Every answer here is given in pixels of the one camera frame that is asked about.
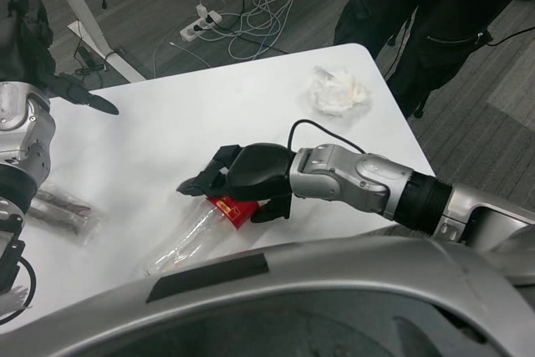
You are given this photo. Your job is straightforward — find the clear plastic packet dark contents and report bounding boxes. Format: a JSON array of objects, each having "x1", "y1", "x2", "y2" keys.
[{"x1": 27, "y1": 187, "x2": 104, "y2": 249}]

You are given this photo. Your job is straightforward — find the crumpled white tissue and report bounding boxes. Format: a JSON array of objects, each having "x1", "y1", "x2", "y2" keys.
[{"x1": 306, "y1": 64, "x2": 374, "y2": 116}]

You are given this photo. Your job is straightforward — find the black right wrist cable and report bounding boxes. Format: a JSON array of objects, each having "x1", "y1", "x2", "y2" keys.
[{"x1": 287, "y1": 120, "x2": 365, "y2": 154}]

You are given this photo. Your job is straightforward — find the standing person in dark clothes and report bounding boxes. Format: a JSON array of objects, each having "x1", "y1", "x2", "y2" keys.
[{"x1": 333, "y1": 0, "x2": 535, "y2": 120}]

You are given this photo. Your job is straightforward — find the long white power strip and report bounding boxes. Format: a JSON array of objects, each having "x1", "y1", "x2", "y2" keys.
[{"x1": 179, "y1": 9, "x2": 222, "y2": 43}]

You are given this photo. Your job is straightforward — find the tangle of white cables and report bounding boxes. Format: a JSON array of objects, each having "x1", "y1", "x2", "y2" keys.
[{"x1": 152, "y1": 0, "x2": 360, "y2": 76}]

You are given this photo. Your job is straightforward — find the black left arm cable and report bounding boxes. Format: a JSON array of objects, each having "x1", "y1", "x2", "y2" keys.
[{"x1": 0, "y1": 256, "x2": 38, "y2": 321}]

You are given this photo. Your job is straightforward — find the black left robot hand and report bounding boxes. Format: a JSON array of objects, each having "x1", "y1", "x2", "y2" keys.
[{"x1": 0, "y1": 0, "x2": 121, "y2": 115}]

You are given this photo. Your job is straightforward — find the clear bottle red label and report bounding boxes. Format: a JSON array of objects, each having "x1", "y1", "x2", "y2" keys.
[{"x1": 140, "y1": 196, "x2": 262, "y2": 279}]

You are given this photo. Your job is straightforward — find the black power adapter with cord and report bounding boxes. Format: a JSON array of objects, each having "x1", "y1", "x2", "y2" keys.
[{"x1": 74, "y1": 46, "x2": 106, "y2": 77}]

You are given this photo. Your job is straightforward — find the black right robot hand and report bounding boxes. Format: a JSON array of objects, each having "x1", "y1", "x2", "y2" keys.
[{"x1": 176, "y1": 143, "x2": 298, "y2": 224}]

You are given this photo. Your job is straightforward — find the silver robot chest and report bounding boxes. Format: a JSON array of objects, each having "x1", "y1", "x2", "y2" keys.
[{"x1": 0, "y1": 236, "x2": 535, "y2": 357}]

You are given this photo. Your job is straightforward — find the white standing desk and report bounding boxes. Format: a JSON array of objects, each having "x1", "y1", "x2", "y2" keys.
[{"x1": 39, "y1": 0, "x2": 289, "y2": 84}]

